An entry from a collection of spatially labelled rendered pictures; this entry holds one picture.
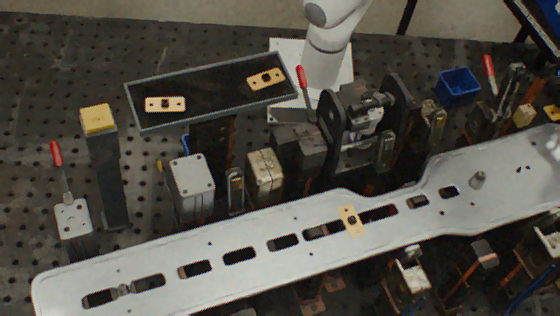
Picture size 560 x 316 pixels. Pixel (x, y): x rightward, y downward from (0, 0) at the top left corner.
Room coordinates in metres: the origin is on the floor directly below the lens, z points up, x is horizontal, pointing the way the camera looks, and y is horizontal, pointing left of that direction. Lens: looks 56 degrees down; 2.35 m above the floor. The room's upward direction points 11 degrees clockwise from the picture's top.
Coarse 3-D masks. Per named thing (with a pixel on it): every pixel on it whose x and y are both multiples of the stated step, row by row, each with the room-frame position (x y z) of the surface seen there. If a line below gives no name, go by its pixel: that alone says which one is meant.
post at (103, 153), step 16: (112, 128) 0.81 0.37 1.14; (96, 144) 0.78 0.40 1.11; (112, 144) 0.80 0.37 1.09; (96, 160) 0.78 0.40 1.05; (112, 160) 0.79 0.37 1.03; (96, 176) 0.79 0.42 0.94; (112, 176) 0.80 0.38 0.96; (112, 192) 0.79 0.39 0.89; (112, 208) 0.79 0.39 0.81; (128, 208) 0.85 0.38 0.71; (112, 224) 0.78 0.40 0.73; (128, 224) 0.80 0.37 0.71
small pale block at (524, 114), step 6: (522, 108) 1.16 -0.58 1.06; (528, 108) 1.16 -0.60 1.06; (516, 114) 1.16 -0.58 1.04; (522, 114) 1.15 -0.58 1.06; (528, 114) 1.15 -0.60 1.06; (534, 114) 1.15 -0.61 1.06; (516, 120) 1.15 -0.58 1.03; (522, 120) 1.14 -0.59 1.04; (528, 120) 1.15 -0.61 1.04; (510, 126) 1.16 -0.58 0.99; (516, 126) 1.14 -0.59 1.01; (522, 126) 1.14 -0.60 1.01; (504, 132) 1.16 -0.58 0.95; (510, 132) 1.15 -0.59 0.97; (516, 132) 1.14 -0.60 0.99
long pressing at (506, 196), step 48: (480, 144) 1.07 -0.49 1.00; (528, 144) 1.10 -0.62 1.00; (336, 192) 0.84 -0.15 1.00; (432, 192) 0.90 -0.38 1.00; (480, 192) 0.92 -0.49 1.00; (528, 192) 0.95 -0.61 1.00; (192, 240) 0.65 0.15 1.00; (240, 240) 0.67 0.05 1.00; (336, 240) 0.72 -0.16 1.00; (384, 240) 0.74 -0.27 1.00; (48, 288) 0.48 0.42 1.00; (96, 288) 0.50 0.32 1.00; (192, 288) 0.54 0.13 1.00; (240, 288) 0.56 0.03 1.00
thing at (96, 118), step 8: (104, 104) 0.85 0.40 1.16; (88, 112) 0.82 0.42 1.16; (96, 112) 0.83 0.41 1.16; (104, 112) 0.83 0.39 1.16; (88, 120) 0.80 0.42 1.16; (96, 120) 0.81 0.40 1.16; (104, 120) 0.81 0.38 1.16; (112, 120) 0.81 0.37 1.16; (88, 128) 0.78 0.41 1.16; (96, 128) 0.79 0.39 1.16; (104, 128) 0.80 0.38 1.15
